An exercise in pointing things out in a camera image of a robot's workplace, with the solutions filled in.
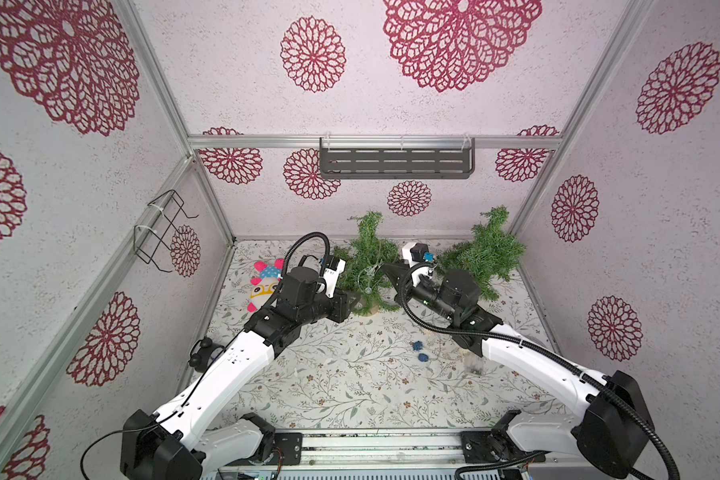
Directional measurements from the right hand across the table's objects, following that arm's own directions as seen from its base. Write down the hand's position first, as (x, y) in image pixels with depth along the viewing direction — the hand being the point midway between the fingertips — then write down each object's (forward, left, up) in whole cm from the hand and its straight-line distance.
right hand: (385, 265), depth 70 cm
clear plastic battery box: (-11, -27, -32) cm, 43 cm away
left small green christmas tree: (+8, +5, -5) cm, 10 cm away
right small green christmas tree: (+9, -29, -6) cm, 31 cm away
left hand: (-4, +8, -8) cm, 12 cm away
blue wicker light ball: (-5, -11, -33) cm, 35 cm away
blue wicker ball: (-9, -12, -31) cm, 35 cm away
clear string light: (+1, +3, -9) cm, 10 cm away
